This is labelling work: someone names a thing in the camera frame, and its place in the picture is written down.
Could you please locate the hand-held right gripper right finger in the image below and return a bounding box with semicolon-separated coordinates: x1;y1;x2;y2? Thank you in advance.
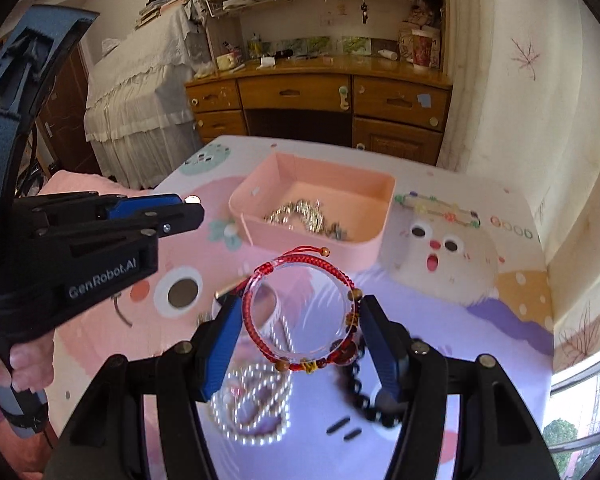
357;294;566;480

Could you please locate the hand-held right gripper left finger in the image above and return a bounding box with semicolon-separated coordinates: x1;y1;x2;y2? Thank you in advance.
45;295;246;480

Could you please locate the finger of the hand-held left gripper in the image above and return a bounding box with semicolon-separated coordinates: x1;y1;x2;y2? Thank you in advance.
30;203;206;261
12;191;203;232

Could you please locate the red braided bead bracelet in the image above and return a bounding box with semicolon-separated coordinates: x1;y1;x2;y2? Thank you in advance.
242;246;366;373

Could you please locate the black bead bracelet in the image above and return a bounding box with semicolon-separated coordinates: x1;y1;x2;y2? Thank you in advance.
337;335;406;428

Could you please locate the white pearl necklace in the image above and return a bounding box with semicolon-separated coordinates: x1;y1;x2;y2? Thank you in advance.
210;310;296;443

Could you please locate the pink plastic box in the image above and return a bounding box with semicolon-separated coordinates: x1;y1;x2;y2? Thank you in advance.
228;152;397;271

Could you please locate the person's left hand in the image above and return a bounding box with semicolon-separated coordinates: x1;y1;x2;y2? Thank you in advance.
0;330;56;393

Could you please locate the pink bed cover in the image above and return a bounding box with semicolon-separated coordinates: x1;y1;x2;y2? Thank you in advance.
35;170;153;198

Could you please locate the cartoon printed cloth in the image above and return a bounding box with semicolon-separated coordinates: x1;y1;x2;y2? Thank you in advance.
30;134;556;480

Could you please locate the white lace furniture cover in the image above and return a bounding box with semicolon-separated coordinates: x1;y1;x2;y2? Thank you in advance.
84;0;211;191

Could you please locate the brown wooden door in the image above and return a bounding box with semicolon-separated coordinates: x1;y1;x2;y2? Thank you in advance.
35;45;101;176

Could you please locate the silver bangle in tray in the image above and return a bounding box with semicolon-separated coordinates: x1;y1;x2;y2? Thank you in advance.
264;199;351;242

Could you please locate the wooden desk hutch shelf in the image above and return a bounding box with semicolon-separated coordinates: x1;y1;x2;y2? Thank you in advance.
195;0;451;76

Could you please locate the wooden desk with drawers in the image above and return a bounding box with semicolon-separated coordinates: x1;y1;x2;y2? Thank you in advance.
185;55;453;166

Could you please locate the stack of books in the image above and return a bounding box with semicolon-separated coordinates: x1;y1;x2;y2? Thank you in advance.
135;0;196;28

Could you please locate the window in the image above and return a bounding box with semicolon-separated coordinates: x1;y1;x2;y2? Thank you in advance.
542;355;600;480

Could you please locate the patterned paper box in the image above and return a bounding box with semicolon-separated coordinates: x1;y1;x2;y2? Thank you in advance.
399;22;417;63

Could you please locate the red printed paper cup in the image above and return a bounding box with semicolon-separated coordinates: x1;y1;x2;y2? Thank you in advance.
411;27;441;71

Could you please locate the colourful beaded bracelet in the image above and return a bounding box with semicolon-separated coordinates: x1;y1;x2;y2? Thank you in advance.
394;191;482;231

